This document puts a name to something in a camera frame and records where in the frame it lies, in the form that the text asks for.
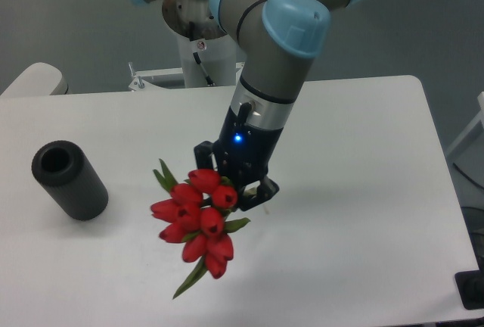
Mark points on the white chair seat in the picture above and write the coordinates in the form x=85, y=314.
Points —
x=39, y=79

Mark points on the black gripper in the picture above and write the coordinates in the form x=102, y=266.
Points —
x=242, y=154

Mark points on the white frame at right edge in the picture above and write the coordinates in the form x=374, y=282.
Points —
x=468, y=135

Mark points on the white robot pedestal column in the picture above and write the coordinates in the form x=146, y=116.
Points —
x=207, y=53

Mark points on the dark grey ribbed vase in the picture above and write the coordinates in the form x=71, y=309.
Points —
x=63, y=170

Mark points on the red tulip bouquet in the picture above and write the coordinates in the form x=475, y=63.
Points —
x=197, y=213

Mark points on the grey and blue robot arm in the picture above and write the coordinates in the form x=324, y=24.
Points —
x=281, y=39

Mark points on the black clamp at table corner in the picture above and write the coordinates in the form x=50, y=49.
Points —
x=470, y=288

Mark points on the white pedestal base frame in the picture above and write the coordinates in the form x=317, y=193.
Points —
x=172, y=78

